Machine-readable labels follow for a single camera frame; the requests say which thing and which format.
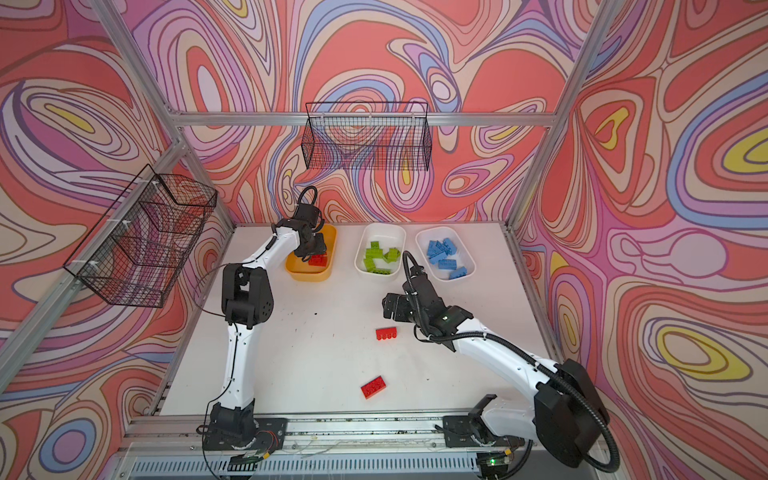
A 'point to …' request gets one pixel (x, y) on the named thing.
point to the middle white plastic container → (389, 235)
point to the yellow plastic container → (300, 270)
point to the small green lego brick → (392, 255)
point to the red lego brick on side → (386, 333)
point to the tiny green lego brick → (375, 245)
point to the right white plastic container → (462, 256)
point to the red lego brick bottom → (373, 387)
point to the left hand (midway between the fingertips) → (320, 246)
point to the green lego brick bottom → (375, 252)
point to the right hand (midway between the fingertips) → (398, 309)
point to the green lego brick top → (382, 271)
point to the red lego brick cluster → (318, 260)
